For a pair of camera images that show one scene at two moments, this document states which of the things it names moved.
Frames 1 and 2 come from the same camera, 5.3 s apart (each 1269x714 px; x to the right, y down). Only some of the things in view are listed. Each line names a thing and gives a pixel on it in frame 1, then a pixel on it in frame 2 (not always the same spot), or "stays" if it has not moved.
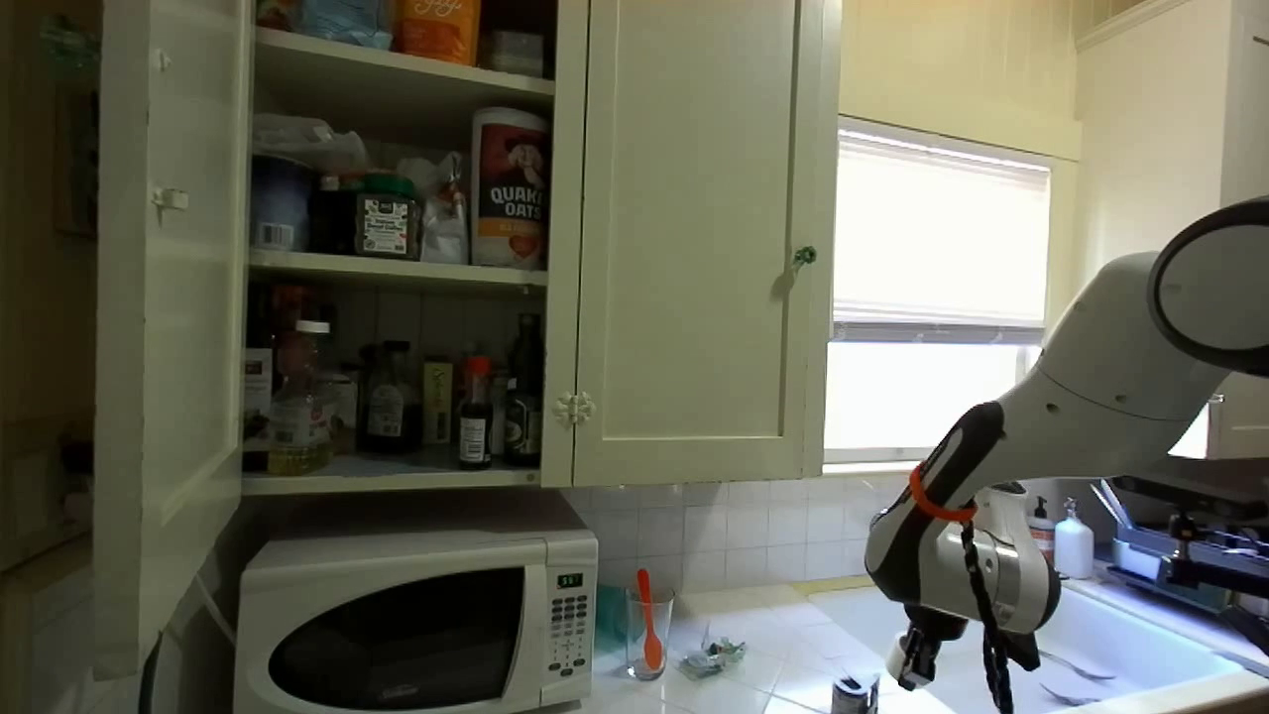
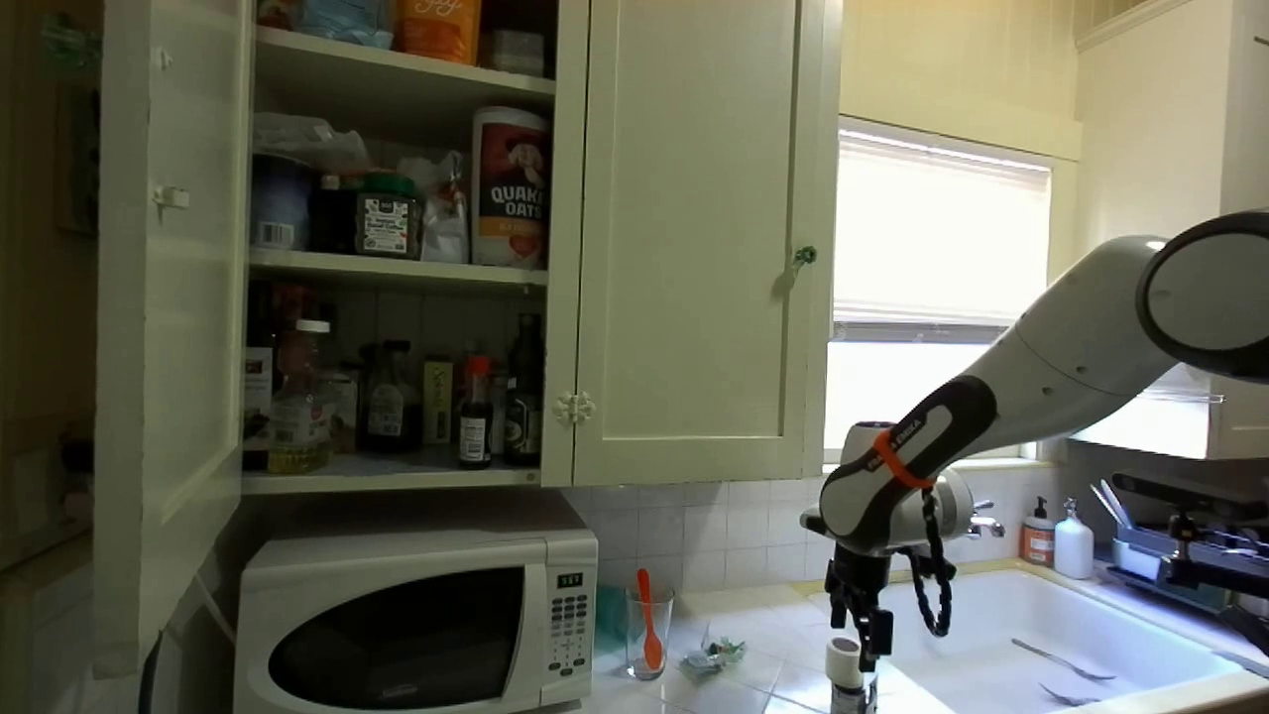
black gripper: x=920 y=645 → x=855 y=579
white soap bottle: x=1075 y=548 stays
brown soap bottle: x=1040 y=529 stays
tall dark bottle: x=523 y=402 stays
